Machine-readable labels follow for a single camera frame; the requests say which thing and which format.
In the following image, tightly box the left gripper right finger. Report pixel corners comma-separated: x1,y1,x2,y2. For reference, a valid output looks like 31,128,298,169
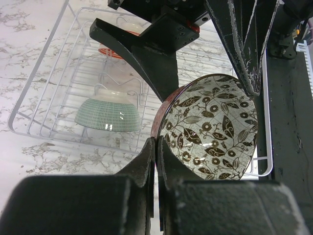
156,137,310,235

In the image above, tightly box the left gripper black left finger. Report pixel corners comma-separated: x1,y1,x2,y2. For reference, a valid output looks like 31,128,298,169
0,138,156,235

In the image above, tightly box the leaf patterned bowl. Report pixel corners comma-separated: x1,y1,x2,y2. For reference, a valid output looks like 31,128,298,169
151,74,258,180

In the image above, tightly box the orange patterned bowl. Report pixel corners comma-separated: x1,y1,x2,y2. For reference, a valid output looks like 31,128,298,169
98,22,144,60

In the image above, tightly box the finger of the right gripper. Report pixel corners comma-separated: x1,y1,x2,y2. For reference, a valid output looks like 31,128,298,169
204,0,279,96

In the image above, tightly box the clear wire dish rack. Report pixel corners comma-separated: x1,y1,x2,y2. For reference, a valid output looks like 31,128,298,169
7,0,273,177

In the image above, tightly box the green glass bowl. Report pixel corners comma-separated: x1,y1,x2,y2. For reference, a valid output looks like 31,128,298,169
74,89,140,132

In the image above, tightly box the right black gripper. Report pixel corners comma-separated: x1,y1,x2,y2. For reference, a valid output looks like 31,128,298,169
89,0,210,102

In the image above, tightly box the white cable duct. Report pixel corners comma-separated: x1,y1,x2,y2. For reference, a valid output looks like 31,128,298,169
296,42,313,93

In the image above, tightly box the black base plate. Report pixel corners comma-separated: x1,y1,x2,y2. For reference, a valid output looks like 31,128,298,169
256,0,313,235

